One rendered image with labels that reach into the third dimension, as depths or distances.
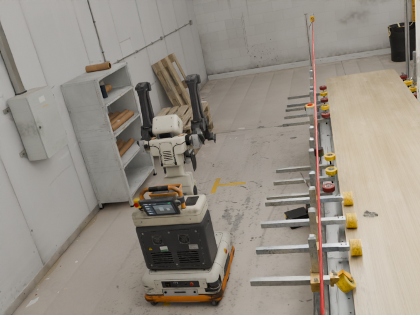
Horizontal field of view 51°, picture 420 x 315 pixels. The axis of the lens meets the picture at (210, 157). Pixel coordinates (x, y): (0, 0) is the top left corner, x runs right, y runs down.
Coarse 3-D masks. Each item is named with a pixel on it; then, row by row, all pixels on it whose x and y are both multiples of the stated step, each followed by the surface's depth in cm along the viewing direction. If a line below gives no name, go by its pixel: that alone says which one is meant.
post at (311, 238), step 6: (312, 234) 197; (312, 240) 196; (312, 246) 197; (312, 252) 198; (312, 258) 199; (318, 258) 201; (312, 264) 201; (318, 264) 200; (312, 270) 202; (318, 270) 201; (318, 294) 207; (318, 300) 208; (318, 306) 210; (318, 312) 211
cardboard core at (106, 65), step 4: (96, 64) 520; (100, 64) 518; (104, 64) 516; (108, 64) 516; (88, 68) 522; (92, 68) 520; (96, 68) 519; (100, 68) 519; (104, 68) 518; (108, 68) 517
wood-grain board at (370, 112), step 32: (352, 96) 457; (384, 96) 437; (352, 128) 376; (384, 128) 362; (416, 128) 349; (352, 160) 319; (384, 160) 309; (416, 160) 300; (352, 192) 276; (384, 192) 269; (416, 192) 262; (384, 224) 238; (416, 224) 233; (352, 256) 219; (384, 256) 214; (416, 256) 210; (384, 288) 194; (416, 288) 191
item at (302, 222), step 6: (342, 216) 243; (264, 222) 252; (270, 222) 251; (276, 222) 250; (282, 222) 249; (288, 222) 248; (294, 222) 247; (300, 222) 246; (306, 222) 245; (324, 222) 243; (330, 222) 242; (336, 222) 241; (342, 222) 241
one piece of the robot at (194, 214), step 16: (144, 192) 320; (192, 208) 318; (144, 224) 330; (160, 224) 327; (176, 224) 326; (192, 224) 322; (208, 224) 334; (144, 240) 336; (160, 240) 334; (176, 240) 329; (192, 240) 326; (208, 240) 330; (144, 256) 342; (160, 256) 339; (176, 256) 336; (192, 256) 332; (208, 256) 330
